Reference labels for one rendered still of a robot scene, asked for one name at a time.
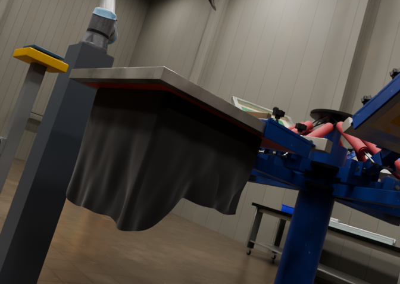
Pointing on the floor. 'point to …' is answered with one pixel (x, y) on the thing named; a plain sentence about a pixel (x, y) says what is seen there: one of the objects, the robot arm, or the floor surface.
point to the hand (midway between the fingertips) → (225, 2)
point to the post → (25, 103)
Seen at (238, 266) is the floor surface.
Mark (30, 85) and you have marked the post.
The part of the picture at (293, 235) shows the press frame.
